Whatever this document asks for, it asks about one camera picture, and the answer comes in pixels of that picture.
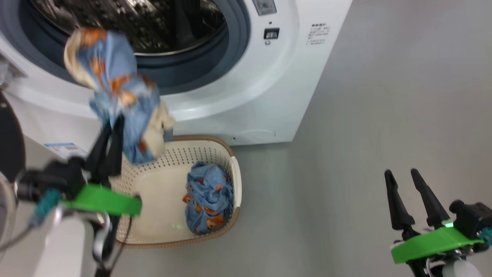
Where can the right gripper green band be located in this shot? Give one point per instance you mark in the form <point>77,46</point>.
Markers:
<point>434,244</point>

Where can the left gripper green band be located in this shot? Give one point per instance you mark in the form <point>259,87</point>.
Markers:
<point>103,200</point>

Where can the blue and cream bear-print garment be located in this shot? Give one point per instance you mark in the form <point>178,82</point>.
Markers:
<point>115,77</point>

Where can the dark washing machine glass door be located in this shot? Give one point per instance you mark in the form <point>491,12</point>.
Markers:
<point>9,138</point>

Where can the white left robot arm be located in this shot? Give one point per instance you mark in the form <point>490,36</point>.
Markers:
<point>65,250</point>

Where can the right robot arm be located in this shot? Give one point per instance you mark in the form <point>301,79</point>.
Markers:
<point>461,270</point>

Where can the cream perforated laundry basket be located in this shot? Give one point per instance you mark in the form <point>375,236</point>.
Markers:
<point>161,200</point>

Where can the steel washing machine drum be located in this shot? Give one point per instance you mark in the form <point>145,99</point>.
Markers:
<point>153,23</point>

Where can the white front-load washing machine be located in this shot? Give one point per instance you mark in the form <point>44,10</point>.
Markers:
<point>250,107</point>

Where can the grey rubber door gasket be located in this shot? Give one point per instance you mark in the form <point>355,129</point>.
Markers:
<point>230,46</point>

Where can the blue energy label sticker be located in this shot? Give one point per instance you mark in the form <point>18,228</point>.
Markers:
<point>65,149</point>

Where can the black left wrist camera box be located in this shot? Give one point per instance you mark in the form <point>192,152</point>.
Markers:
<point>57,175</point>

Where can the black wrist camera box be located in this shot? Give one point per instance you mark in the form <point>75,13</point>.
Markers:
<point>474,217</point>
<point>57,175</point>

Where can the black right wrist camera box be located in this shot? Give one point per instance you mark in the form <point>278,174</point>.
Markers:
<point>474,217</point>

